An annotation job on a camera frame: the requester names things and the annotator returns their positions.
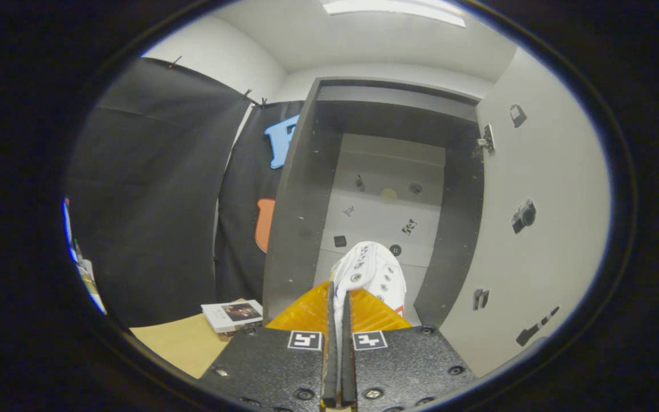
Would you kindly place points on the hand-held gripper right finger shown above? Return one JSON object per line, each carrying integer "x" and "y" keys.
{"x": 348, "y": 366}

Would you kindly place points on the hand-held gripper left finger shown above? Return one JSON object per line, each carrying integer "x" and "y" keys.
{"x": 330, "y": 366}

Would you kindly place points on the white shoe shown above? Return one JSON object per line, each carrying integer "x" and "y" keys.
{"x": 372, "y": 269}

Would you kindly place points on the dark grey shoe cabinet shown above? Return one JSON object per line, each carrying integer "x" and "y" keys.
{"x": 301, "y": 229}

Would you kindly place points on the white book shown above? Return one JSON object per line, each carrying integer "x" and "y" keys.
{"x": 232, "y": 315}

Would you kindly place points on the black backdrop cloth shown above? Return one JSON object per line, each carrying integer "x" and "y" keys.
{"x": 152, "y": 200}

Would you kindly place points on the long ceiling light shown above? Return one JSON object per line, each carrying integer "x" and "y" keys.
{"x": 392, "y": 8}

